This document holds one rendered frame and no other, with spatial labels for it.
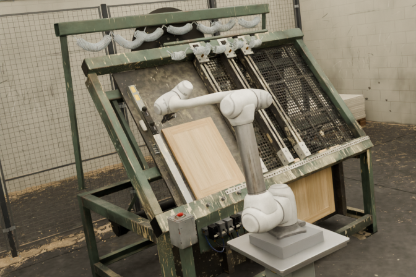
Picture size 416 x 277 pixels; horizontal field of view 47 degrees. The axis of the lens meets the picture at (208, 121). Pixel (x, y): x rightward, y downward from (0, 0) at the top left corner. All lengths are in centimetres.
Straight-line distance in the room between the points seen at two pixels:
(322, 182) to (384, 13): 505
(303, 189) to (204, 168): 112
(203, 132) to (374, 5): 598
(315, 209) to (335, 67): 573
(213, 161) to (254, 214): 100
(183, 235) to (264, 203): 58
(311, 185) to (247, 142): 181
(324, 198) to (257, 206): 192
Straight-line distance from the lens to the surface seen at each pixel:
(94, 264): 433
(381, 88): 905
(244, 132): 245
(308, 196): 419
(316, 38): 996
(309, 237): 269
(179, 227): 279
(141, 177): 307
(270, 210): 251
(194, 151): 335
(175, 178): 316
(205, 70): 378
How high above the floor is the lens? 193
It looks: 10 degrees down
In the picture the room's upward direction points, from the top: 8 degrees counter-clockwise
